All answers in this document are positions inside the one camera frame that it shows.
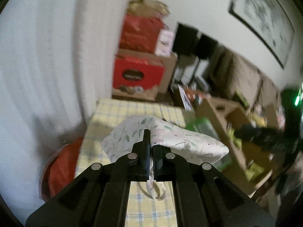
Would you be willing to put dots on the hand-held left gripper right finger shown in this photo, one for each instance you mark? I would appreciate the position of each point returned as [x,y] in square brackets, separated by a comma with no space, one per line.
[158,160]

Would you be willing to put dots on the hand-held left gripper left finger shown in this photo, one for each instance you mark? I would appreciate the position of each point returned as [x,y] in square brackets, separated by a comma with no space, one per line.
[146,151]

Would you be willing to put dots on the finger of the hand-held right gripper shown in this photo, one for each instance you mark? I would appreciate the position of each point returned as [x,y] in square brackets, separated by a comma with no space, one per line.
[246,133]

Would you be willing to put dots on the long cardboard box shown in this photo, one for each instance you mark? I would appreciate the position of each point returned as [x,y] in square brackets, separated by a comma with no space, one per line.
[234,160]

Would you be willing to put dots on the floral cloth pouch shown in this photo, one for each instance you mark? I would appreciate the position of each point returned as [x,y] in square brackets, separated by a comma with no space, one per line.
[177,137]

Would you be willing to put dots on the green labelled tin can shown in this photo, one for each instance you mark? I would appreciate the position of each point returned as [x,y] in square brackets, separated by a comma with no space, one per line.
[203,127]

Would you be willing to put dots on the green black device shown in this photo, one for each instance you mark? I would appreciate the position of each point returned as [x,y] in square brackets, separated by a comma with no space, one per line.
[241,99]

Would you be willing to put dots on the yellow checked tablecloth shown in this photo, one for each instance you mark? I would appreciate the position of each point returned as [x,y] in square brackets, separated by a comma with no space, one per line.
[111,108]

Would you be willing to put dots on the large tan cushion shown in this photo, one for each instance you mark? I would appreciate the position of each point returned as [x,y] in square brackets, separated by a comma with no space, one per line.
[246,75]

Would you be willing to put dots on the brown sofa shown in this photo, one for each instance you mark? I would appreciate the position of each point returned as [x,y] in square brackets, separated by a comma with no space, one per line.
[224,75]

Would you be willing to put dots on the white printed paper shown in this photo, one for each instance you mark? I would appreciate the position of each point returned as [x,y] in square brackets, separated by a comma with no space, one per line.
[184,98]

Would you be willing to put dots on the large brown cardboard box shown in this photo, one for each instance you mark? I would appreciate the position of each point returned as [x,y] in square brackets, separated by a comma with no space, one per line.
[168,73]

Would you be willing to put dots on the red plastic bag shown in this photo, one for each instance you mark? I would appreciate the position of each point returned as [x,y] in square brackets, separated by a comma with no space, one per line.
[64,165]

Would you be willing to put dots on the black speaker on stand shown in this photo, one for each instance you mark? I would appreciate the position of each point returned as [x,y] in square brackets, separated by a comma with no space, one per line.
[206,47]
[184,37]

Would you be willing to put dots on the pink white package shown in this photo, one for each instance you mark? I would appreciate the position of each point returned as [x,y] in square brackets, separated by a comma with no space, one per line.
[164,42]

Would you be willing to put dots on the framed ink painting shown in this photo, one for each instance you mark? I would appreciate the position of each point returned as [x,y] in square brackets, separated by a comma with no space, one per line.
[265,14]

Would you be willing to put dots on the white curtain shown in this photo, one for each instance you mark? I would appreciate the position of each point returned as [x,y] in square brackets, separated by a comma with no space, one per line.
[47,75]

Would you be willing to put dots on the brown paper bag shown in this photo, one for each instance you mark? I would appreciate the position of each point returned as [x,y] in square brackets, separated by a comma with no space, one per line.
[146,7]

